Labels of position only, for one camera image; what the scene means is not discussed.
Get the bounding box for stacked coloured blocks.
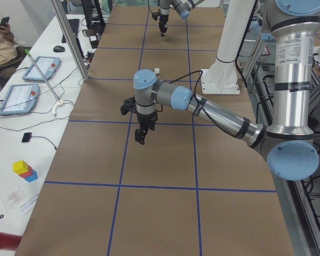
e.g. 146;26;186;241
13;160;38;182

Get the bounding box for metal rod with white base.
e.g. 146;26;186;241
25;49;74;117

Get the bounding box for teach pendant tablet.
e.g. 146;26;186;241
22;56;61;82
0;83;40;116

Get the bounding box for near teach pendant tablet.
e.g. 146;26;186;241
0;83;40;116

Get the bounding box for far teach pendant tablet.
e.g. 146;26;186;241
22;56;61;82

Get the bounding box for small black sensor box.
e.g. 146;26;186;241
21;132;32;143

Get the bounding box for seated person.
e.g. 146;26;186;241
0;22;18;66

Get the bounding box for black computer mouse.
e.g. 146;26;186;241
53;45;65;53

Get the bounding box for red fire extinguisher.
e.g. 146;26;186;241
0;232;22;251

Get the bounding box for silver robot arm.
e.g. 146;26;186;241
148;0;204;37
121;1;320;181

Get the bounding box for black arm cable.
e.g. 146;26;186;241
154;69;246;139

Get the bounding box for white central pedestal column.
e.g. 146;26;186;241
201;0;257;95

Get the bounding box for aluminium frame post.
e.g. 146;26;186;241
51;0;89;82

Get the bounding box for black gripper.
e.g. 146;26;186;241
151;12;169;37
120;97;157;145

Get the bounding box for black keyboard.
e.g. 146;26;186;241
68;19;80;39

